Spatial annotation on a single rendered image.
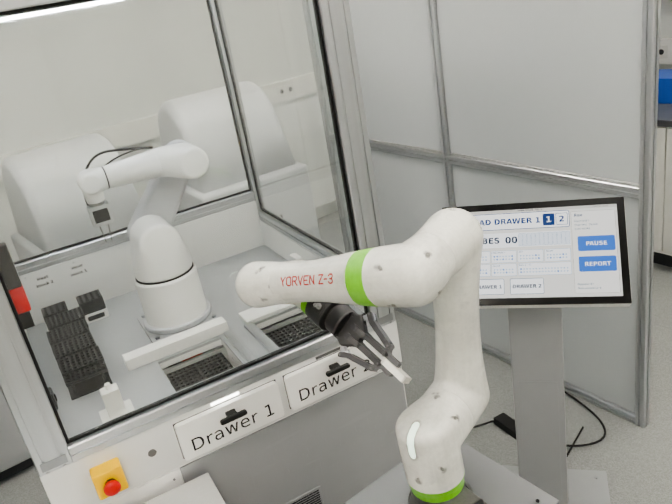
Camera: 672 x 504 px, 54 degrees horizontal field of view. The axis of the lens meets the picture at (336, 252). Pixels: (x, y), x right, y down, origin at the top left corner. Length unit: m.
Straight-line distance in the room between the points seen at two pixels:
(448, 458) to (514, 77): 1.75
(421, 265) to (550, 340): 1.02
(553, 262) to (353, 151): 0.67
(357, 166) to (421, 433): 0.72
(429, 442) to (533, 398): 0.91
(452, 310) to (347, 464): 0.86
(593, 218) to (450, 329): 0.74
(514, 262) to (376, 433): 0.67
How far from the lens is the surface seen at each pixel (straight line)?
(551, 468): 2.46
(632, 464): 2.90
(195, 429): 1.80
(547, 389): 2.25
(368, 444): 2.12
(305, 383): 1.87
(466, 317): 1.41
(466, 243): 1.30
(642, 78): 2.46
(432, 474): 1.47
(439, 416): 1.44
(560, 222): 2.02
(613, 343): 2.95
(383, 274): 1.20
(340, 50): 1.70
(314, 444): 2.01
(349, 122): 1.72
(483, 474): 1.66
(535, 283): 1.97
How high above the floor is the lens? 1.92
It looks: 23 degrees down
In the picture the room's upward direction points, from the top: 10 degrees counter-clockwise
